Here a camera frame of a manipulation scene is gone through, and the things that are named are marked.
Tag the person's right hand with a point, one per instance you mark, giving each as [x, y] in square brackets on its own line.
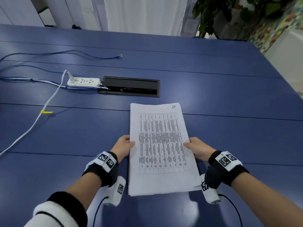
[200, 148]

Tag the person's left hand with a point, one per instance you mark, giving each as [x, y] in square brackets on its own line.
[120, 146]

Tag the pile of printed papers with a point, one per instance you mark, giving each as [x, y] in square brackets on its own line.
[163, 148]

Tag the dense table print paper sheet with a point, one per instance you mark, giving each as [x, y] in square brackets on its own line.
[163, 148]

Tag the person's right forearm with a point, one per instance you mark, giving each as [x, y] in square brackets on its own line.
[267, 203]

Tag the white power strip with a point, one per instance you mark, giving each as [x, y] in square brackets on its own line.
[82, 82]

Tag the white plug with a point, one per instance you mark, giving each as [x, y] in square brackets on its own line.
[70, 76]

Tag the black white left armband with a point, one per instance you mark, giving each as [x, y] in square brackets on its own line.
[61, 210]

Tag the white cabinet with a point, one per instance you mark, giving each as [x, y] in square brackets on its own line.
[286, 61]

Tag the small black floor object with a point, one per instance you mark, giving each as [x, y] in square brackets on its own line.
[76, 27]

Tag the green potted plant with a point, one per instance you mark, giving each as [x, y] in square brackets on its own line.
[225, 11]

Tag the sheer white curtain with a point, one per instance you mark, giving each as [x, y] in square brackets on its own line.
[78, 11]

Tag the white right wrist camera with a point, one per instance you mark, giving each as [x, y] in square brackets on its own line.
[209, 191]

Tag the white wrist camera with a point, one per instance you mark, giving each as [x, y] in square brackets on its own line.
[114, 193]
[209, 191]

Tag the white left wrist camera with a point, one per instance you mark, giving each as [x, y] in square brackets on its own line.
[114, 193]

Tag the colourful mosaic tile wall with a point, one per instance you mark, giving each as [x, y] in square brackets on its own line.
[272, 33]

